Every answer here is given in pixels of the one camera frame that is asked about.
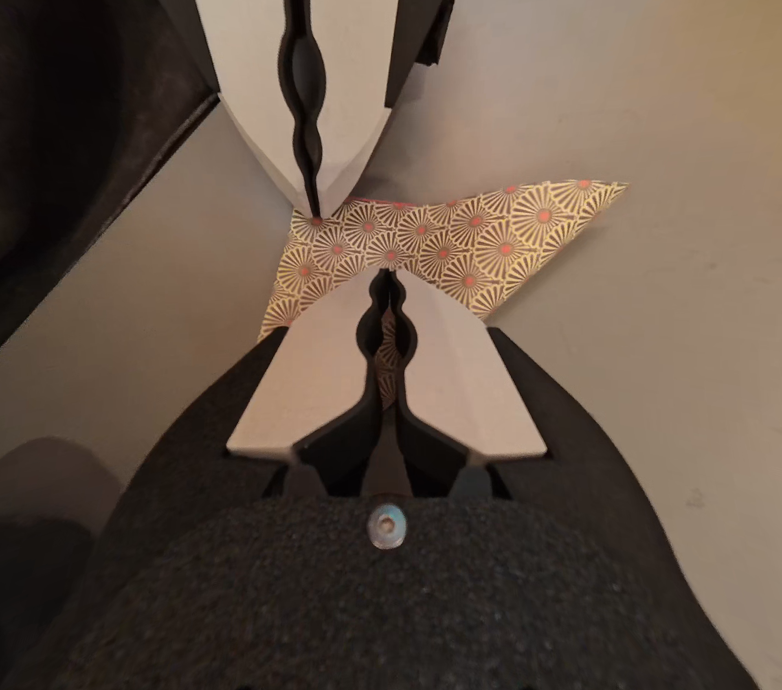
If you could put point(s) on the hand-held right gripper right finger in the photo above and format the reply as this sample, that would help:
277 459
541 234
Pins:
470 390

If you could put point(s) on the dark upholstered seat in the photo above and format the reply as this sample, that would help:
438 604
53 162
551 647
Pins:
61 91

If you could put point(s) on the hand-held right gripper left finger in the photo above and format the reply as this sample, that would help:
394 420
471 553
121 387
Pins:
305 390

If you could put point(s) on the pink patterned origami paper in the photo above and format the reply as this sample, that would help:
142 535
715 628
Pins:
458 238

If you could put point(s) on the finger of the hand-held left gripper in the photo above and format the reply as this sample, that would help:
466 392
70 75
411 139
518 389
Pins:
238 30
360 30

